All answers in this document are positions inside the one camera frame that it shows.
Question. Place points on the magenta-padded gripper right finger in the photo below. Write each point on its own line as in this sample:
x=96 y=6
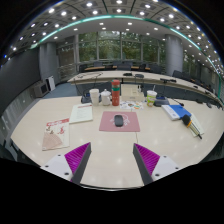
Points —
x=148 y=160

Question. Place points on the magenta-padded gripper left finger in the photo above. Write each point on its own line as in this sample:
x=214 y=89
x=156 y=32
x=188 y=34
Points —
x=75 y=158

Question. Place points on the black gooseneck microphone unit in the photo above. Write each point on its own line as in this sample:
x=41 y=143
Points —
x=160 y=101
x=85 y=99

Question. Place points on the white upright appliance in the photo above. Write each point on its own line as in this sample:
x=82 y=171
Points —
x=50 y=83

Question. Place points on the red thermos bottle green band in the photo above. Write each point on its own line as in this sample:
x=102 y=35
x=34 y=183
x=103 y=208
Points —
x=115 y=95

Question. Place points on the blue and white book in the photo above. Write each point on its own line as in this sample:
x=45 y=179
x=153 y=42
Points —
x=178 y=111

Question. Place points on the white printed paper sheet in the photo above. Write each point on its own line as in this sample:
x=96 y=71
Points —
x=81 y=113

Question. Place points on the long curved conference table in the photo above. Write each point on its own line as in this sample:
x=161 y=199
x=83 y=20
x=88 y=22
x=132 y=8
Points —
x=110 y=76

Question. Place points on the stack of white paper cups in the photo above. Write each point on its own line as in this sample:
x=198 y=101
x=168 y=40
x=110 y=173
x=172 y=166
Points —
x=94 y=96

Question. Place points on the group of ceiling lights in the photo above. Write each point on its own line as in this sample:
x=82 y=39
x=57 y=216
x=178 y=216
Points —
x=89 y=4

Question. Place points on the cream cardboard box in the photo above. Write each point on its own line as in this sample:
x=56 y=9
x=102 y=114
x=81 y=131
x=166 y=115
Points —
x=131 y=93

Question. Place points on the group of dark office chairs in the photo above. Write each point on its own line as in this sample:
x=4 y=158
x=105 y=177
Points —
x=176 y=74

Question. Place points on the white booklet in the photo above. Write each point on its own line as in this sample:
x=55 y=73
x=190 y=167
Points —
x=198 y=125

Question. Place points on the white lidded mug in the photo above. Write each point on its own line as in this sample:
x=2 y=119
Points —
x=105 y=98

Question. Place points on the pink mouse pad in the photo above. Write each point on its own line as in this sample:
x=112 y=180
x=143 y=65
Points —
x=106 y=125

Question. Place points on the grey box-shaped appliance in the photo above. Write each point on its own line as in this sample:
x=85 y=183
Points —
x=40 y=89

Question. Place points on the black computer mouse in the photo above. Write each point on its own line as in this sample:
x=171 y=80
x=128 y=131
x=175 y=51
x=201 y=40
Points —
x=118 y=120

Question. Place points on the printed paper cup with straw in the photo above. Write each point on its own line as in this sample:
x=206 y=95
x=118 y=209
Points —
x=151 y=98

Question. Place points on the red and white leaflet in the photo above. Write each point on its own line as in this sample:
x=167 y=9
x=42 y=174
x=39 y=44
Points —
x=56 y=135

